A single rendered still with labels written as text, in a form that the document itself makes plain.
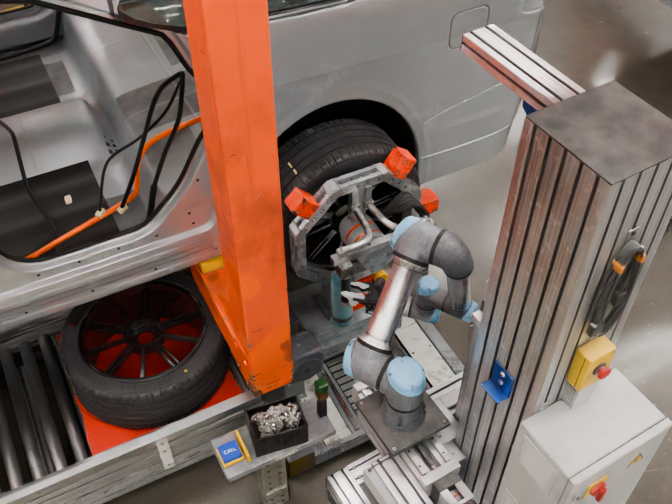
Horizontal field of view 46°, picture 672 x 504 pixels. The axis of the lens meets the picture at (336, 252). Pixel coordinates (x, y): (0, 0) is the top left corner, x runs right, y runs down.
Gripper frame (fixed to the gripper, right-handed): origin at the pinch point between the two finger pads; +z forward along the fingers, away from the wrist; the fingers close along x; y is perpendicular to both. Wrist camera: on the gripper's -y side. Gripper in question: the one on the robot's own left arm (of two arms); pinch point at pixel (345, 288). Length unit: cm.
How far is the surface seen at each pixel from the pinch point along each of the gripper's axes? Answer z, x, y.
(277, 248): 14, -27, -43
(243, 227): 21, -34, -57
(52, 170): 139, 27, 1
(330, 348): 12, 20, 67
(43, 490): 87, -86, 46
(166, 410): 59, -43, 45
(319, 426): -1, -36, 38
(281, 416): 10, -44, 25
